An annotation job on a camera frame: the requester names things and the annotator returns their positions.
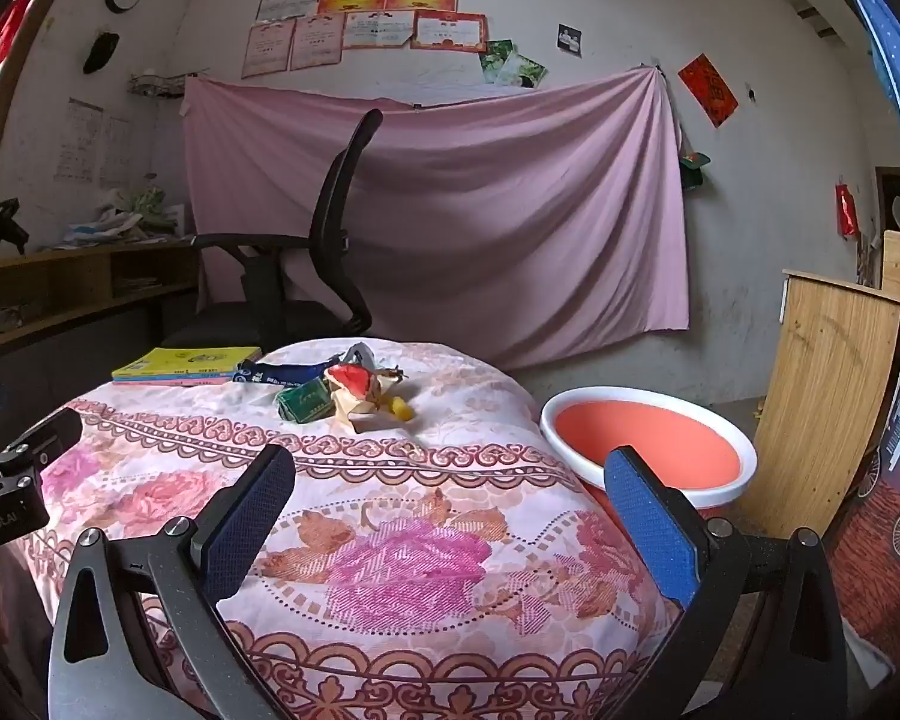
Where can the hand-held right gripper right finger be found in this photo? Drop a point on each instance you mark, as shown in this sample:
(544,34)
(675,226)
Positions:
(649,532)

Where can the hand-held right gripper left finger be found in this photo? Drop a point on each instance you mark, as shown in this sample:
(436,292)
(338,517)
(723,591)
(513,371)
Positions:
(244,517)

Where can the orange and white basin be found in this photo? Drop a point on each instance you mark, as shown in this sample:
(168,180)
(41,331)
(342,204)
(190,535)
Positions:
(682,435)

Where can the cream paper pouch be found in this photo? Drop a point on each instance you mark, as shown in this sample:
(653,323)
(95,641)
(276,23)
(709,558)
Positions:
(360,406)

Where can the yellow wrapper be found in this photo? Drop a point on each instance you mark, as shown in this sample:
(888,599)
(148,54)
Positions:
(401,409)

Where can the bright green packet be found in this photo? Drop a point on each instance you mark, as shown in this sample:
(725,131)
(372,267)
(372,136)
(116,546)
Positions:
(305,399)

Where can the dark blue packet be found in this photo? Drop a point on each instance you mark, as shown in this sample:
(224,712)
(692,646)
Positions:
(277,373)

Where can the yellow book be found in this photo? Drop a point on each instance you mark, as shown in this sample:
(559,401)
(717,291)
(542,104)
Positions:
(187,360)

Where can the wooden desk with shelf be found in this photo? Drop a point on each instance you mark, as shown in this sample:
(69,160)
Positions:
(82,277)

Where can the red and white wrapper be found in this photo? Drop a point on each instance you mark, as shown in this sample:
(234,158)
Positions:
(349,377)

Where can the floral covered round table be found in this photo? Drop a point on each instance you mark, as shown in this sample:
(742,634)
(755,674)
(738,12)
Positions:
(435,480)

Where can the pile of papers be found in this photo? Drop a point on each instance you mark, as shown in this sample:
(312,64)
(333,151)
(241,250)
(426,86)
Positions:
(105,231)

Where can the large light wooden board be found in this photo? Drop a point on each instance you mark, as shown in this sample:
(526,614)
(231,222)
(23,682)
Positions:
(825,405)

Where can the green white plastic bag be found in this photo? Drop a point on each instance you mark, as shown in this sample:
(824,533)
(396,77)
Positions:
(144,199)

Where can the black office chair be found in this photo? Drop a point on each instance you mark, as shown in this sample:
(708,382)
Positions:
(326,225)

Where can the pink cloth sheet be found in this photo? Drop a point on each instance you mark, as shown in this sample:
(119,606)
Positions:
(495,225)

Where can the red window curtain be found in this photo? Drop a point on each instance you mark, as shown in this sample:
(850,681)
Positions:
(0,52)

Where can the small light wooden board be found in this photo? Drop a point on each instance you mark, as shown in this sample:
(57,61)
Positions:
(898,262)

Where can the green and red hanging ornament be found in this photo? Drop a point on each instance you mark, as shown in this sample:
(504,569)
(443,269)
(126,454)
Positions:
(694,167)

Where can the black hanging object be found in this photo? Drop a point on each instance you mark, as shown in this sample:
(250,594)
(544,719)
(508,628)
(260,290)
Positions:
(101,51)

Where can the red hanging packet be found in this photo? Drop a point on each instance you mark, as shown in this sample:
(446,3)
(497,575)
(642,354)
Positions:
(846,210)

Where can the red paper poster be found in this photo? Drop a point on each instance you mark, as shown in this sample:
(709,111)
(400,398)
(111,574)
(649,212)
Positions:
(709,88)

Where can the green plant photo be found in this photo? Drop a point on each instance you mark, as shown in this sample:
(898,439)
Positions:
(526,72)
(495,54)

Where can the black and white photo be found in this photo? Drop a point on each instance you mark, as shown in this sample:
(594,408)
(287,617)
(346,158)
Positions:
(568,40)

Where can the blue printed curtain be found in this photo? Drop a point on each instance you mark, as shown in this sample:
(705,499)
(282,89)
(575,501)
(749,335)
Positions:
(896,60)

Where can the white wall calendar sheet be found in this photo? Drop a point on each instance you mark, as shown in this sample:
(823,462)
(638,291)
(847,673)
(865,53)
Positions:
(75,139)
(116,150)

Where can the dark wooden door frame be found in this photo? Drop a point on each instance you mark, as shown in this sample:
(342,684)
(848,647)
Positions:
(883,195)

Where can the group of wall certificates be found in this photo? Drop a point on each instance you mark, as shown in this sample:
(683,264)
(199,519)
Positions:
(375,15)

